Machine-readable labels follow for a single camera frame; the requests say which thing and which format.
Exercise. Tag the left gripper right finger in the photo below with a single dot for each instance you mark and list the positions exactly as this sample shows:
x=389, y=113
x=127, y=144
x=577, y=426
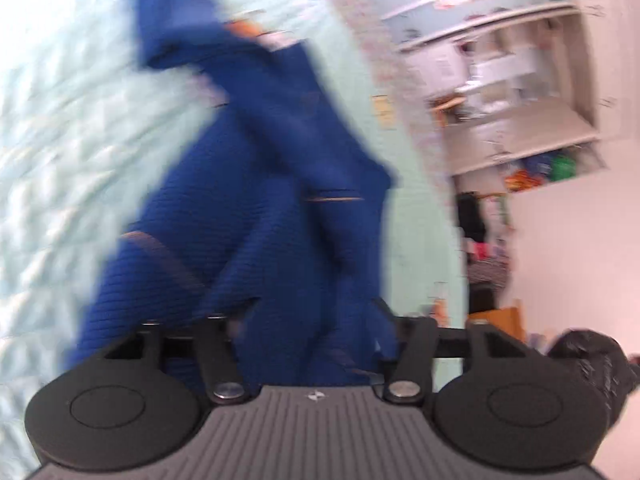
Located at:
x=409, y=377

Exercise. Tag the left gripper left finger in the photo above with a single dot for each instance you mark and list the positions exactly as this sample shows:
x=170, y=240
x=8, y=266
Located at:
x=223, y=382

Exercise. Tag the blue knit sweater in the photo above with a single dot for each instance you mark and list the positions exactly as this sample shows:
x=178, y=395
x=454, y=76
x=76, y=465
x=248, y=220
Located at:
x=274, y=214

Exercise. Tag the wooden dresser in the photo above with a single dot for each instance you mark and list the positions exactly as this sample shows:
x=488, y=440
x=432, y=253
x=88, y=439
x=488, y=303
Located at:
x=508, y=319

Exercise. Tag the black armchair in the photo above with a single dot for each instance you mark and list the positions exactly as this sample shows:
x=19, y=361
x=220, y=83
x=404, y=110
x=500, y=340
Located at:
x=486, y=230

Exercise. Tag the black puffer jacket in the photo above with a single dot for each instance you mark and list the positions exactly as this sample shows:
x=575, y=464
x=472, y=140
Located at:
x=600, y=360

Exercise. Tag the mint quilted bee bedspread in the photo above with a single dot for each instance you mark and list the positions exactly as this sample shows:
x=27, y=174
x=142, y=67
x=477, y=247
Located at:
x=86, y=135

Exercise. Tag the sliding door wardrobe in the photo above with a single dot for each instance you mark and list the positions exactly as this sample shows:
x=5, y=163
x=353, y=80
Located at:
x=550, y=45

